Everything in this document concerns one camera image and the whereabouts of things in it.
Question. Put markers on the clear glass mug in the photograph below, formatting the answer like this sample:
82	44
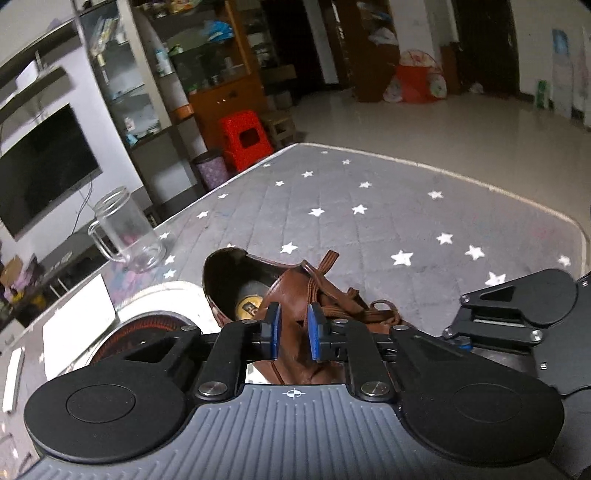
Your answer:
129	230

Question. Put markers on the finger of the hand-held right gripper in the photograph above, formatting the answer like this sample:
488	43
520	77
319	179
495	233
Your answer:
489	332

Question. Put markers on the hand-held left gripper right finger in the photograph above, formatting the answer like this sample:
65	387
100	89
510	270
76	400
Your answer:
316	330

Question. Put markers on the black television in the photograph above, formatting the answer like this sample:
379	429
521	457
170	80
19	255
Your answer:
41	175

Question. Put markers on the wooden glass display cabinet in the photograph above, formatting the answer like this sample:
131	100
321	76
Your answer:
221	97

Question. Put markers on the brown leather shoe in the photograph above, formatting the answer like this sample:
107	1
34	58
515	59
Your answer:
291	323

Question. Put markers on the white slim bar device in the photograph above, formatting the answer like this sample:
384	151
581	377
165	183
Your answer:
13	378

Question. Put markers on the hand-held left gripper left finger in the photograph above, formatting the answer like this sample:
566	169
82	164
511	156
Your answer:
274	327

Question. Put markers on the small wooden stool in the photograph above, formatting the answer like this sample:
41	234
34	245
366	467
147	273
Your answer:
279	127

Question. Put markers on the round black induction cooktop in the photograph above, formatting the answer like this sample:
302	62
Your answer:
152	295

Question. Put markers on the orange plastic bucket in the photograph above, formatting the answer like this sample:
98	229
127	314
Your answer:
413	85

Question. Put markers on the dark wall shelf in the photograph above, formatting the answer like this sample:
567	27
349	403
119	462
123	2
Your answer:
46	81

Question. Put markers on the white glass shelf cabinet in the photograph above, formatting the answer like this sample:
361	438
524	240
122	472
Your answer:
115	69

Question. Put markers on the lined paper notepad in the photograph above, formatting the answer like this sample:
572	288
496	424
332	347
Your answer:
78	323

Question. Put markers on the white box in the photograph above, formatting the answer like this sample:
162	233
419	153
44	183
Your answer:
27	74

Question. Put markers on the red plastic stool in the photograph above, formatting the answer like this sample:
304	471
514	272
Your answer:
240	152

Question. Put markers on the purple waste bin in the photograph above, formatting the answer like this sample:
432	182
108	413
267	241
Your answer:
212	173

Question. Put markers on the cardboard box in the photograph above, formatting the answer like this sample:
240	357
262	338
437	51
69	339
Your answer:
10	270

